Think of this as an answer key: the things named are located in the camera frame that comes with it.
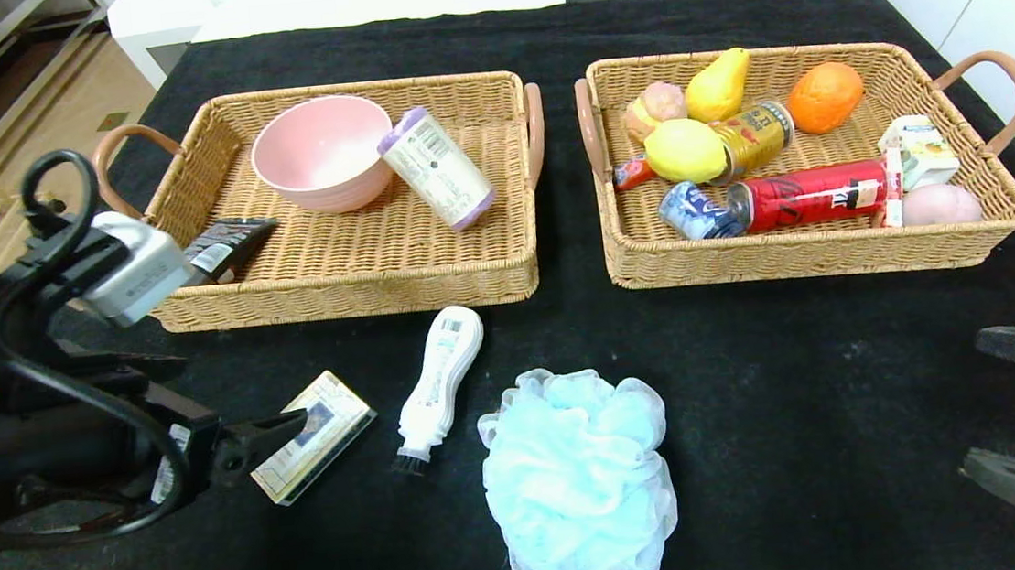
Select white milk carton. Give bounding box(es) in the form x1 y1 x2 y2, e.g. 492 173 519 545
875 110 963 195

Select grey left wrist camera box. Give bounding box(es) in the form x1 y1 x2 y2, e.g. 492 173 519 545
76 205 200 331

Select wicker basket with brown handles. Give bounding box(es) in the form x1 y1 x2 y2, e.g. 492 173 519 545
570 22 1015 301
87 66 561 341

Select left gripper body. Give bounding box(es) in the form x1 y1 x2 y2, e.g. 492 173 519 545
47 374 230 514

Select gold drink can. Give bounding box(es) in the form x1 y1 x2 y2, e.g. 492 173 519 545
707 99 801 187

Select yellow pear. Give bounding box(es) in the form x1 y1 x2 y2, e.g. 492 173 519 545
680 45 757 127

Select red soda can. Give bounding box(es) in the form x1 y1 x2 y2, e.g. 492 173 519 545
726 157 894 238

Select black camera cable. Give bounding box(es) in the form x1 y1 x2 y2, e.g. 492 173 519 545
0 139 201 551

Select orange fruit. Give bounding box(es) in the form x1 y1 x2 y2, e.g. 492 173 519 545
783 58 869 138

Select white cabinet doors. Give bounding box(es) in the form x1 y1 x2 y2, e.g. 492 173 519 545
839 0 1015 235

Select pink beige bun toy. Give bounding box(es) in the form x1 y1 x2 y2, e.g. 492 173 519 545
620 79 692 148

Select pale pink egg toy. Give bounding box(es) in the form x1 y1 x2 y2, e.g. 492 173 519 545
898 178 986 229

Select dark table cloth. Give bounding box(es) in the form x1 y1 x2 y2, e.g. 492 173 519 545
0 0 1015 570

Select white desk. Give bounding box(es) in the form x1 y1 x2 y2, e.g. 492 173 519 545
105 0 873 94

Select pink bowl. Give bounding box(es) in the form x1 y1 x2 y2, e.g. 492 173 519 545
245 91 402 222

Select red blue candy stick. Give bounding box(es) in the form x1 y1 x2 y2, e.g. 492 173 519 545
610 152 659 195

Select gold framed card deck box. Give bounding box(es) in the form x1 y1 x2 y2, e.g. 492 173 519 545
242 365 385 511

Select light blue bath loofah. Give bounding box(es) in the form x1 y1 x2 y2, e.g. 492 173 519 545
471 358 684 570

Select white bottle with brush tip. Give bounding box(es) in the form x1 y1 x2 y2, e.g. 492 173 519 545
377 302 498 479

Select purple garbage bag roll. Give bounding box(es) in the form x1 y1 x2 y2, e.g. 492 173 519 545
373 100 501 240

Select blue soda can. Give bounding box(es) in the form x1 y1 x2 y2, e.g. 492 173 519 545
654 175 749 245

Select black cosmetic tube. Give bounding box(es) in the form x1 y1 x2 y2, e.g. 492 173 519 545
179 214 284 290

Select yellow lemon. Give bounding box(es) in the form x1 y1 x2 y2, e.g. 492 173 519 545
642 113 732 189

